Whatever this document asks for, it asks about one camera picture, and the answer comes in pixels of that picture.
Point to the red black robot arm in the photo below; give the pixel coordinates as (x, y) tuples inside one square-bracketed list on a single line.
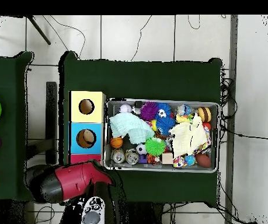
[(73, 179)]

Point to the wooden box with three holes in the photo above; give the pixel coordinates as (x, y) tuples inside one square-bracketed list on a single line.
[(87, 121)]

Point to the silver mesh bin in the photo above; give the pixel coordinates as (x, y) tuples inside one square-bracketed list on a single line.
[(215, 112)]

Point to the mint green cloth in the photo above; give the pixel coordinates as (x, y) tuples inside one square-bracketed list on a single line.
[(129, 126)]

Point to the white baseball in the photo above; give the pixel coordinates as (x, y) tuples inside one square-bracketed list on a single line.
[(125, 108)]

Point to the purple spiky ball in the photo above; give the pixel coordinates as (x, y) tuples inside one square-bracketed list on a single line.
[(149, 111)]

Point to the small orange basketball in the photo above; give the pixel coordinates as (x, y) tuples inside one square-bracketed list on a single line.
[(116, 142)]

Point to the green spiky ball with eyes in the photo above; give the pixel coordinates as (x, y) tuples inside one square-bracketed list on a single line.
[(155, 146)]

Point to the silver drink can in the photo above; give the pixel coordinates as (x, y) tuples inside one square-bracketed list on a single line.
[(118, 155), (132, 156)]

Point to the blue spiky ball with eyes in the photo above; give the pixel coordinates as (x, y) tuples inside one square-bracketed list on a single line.
[(165, 108)]

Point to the dark green table cloth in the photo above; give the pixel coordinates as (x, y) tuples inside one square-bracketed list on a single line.
[(136, 79), (7, 93)]

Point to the cream yellow cloth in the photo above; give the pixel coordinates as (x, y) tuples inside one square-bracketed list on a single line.
[(189, 137)]

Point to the black upright panel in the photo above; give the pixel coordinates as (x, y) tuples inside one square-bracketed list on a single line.
[(51, 116)]

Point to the black tripod leg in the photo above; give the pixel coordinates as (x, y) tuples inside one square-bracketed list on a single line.
[(39, 30)]

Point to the grey floor rail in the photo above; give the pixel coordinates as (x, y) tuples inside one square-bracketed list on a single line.
[(233, 46)]

